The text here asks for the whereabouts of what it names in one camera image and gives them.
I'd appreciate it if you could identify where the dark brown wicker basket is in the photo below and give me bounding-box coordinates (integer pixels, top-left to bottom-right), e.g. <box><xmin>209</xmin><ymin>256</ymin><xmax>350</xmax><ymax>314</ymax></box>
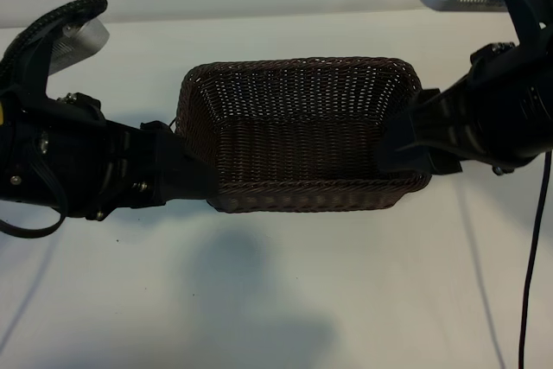
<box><xmin>175</xmin><ymin>55</ymin><xmax>434</xmax><ymax>214</ymax></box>

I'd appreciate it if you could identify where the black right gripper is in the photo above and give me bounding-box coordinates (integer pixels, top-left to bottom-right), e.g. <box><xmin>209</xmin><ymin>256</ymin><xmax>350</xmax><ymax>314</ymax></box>
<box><xmin>378</xmin><ymin>41</ymin><xmax>553</xmax><ymax>175</ymax></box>

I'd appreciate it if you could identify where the black camera bracket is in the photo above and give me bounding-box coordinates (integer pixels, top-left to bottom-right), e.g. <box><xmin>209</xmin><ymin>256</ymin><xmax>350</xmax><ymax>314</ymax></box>
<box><xmin>15</xmin><ymin>18</ymin><xmax>74</xmax><ymax>105</ymax></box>
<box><xmin>456</xmin><ymin>0</ymin><xmax>553</xmax><ymax>54</ymax></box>

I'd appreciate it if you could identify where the black right camera bracket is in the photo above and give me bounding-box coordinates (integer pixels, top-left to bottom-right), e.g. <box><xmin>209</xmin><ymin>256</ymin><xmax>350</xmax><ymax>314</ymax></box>
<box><xmin>456</xmin><ymin>0</ymin><xmax>553</xmax><ymax>54</ymax></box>

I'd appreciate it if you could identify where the black braided camera cable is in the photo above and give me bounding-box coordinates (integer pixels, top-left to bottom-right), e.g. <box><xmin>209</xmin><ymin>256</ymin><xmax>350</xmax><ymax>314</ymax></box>
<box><xmin>0</xmin><ymin>0</ymin><xmax>109</xmax><ymax>85</ymax></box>

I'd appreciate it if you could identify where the black left camera bracket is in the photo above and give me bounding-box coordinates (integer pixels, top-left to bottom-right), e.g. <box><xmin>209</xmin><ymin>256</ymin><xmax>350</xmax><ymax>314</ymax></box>
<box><xmin>15</xmin><ymin>18</ymin><xmax>74</xmax><ymax>105</ymax></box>

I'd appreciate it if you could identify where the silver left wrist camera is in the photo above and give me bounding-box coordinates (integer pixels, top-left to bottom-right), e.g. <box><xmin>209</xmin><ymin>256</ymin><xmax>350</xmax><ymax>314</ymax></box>
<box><xmin>49</xmin><ymin>14</ymin><xmax>110</xmax><ymax>74</ymax></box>

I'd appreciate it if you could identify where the thin dark right cable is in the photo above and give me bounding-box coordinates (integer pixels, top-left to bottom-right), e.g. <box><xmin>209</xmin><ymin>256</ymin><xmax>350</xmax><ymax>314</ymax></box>
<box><xmin>518</xmin><ymin>161</ymin><xmax>546</xmax><ymax>369</ymax></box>

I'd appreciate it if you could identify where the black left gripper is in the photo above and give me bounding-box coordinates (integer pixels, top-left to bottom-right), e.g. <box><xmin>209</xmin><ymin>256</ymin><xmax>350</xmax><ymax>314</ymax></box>
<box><xmin>12</xmin><ymin>92</ymin><xmax>218</xmax><ymax>222</ymax></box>

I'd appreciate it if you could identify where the black flat cable loop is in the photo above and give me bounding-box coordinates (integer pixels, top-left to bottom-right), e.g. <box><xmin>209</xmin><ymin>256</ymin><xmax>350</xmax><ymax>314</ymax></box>
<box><xmin>0</xmin><ymin>148</ymin><xmax>68</xmax><ymax>241</ymax></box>

